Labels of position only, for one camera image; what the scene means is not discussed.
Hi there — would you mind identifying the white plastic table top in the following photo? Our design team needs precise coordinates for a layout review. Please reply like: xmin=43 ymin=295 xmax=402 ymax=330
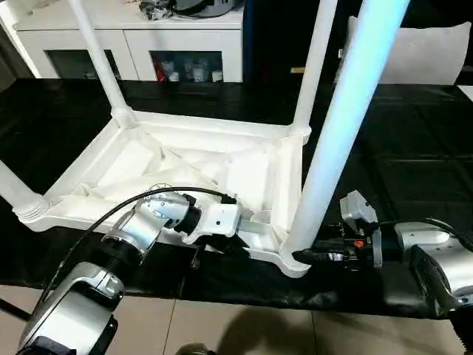
xmin=16 ymin=109 xmax=311 ymax=279

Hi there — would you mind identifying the black work mat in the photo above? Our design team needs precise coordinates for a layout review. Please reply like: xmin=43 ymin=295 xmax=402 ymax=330
xmin=0 ymin=78 xmax=473 ymax=320

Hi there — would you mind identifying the grey cushion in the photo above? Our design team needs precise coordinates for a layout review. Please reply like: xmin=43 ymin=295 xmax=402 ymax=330
xmin=344 ymin=16 xmax=473 ymax=87

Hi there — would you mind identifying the black sofa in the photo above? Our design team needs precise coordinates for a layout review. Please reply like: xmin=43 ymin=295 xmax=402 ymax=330
xmin=242 ymin=0 xmax=473 ymax=87

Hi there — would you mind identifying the white glass-door cabinet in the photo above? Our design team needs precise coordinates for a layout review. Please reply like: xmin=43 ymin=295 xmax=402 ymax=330
xmin=11 ymin=0 xmax=245 ymax=82

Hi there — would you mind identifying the grey curtain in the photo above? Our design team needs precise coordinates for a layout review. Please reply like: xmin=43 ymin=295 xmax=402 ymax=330
xmin=0 ymin=30 xmax=38 ymax=91

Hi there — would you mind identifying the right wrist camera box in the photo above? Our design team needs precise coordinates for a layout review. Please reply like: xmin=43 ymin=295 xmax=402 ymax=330
xmin=338 ymin=190 xmax=379 ymax=227

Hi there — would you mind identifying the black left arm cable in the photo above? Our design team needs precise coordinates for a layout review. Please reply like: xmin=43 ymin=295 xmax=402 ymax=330
xmin=44 ymin=187 xmax=237 ymax=305

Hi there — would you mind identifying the black metal frame bar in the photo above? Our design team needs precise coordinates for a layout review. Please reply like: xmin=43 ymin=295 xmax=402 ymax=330
xmin=0 ymin=297 xmax=34 ymax=322

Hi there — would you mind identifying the dark cabled device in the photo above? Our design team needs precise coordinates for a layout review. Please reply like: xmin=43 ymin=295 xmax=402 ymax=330
xmin=137 ymin=0 xmax=245 ymax=19

